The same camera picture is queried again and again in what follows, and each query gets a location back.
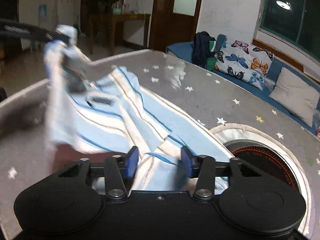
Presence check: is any brown wooden door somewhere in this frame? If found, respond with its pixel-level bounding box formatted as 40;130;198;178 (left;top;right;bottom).
149;0;202;51

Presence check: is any butterfly-patterned white cushion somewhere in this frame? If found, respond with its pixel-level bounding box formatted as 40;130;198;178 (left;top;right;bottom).
215;35;273;90

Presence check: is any dark green-framed window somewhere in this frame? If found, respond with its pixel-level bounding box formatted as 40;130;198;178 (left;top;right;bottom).
260;0;319;60

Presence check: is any blue white striped shirt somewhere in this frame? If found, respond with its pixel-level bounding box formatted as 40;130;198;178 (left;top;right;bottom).
44;25;231;191

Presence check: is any grey plain pillow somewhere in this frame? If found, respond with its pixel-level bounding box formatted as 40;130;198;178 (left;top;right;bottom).
270;68;319;127

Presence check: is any grey star-patterned mattress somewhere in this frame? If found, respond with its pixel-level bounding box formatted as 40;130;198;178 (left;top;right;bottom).
1;50;319;239

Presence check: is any light green kettle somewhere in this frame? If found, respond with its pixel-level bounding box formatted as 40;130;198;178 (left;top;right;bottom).
112;2;122;15

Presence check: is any blue sofa bench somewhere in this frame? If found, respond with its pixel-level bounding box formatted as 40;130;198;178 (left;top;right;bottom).
166;31;319;136

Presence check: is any dark blue backpack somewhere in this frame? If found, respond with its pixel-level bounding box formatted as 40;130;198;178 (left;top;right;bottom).
191;31;216;71

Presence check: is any wooden side table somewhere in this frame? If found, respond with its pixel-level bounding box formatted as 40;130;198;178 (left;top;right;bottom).
87;13;151;55

